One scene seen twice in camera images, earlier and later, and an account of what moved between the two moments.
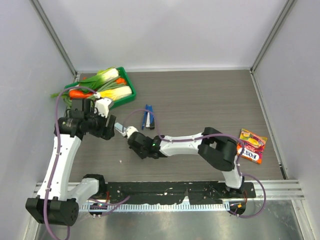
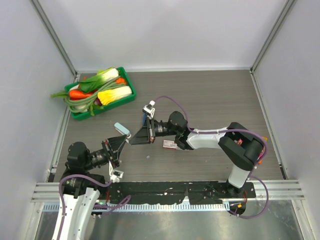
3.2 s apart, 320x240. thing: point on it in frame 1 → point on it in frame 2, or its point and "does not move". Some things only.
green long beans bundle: [68, 101] does not move
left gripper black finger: [110, 124] → [116, 143]
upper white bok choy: [102, 75] does not move
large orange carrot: [76, 94] does not move
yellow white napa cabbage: [116, 93] does not move
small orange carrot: [121, 80] does not move
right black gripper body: [142, 152] → [157, 129]
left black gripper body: [97, 126] → [111, 157]
